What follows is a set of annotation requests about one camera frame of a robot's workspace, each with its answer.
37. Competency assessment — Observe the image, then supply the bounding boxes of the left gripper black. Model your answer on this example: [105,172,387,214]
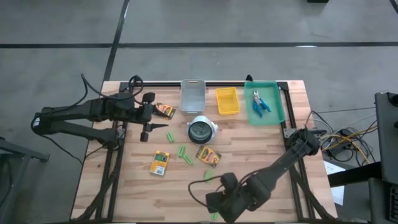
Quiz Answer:
[136,91,170,143]

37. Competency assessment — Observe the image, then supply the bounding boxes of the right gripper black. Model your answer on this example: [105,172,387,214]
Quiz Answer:
[205,172,246,223]

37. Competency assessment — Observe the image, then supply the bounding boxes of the yellow Crayola crayon box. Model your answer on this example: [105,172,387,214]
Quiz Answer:
[154,103,177,120]
[149,150,170,177]
[195,145,223,168]

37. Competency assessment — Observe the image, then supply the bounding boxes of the white plastic bin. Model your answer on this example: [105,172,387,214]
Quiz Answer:
[179,78,207,116]

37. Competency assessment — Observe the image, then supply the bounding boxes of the yellow plastic basket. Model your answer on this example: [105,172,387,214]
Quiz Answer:
[215,86,241,116]

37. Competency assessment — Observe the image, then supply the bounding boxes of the white paper sheet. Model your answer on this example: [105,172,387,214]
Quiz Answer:
[323,160,346,206]

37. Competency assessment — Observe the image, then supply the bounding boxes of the green plastic tray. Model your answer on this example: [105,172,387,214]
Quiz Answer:
[243,80,287,126]

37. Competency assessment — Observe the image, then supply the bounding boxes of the black power strip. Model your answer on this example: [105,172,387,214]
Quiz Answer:
[328,143,355,158]

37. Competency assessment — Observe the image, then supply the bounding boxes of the grey metal table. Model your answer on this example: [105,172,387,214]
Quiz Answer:
[0,136,50,224]

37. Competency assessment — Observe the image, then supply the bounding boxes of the black equipment cart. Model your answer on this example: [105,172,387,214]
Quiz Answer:
[368,91,398,224]

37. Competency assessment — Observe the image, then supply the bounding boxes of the blue-handled pliers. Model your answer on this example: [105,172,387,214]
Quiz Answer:
[252,90,272,118]

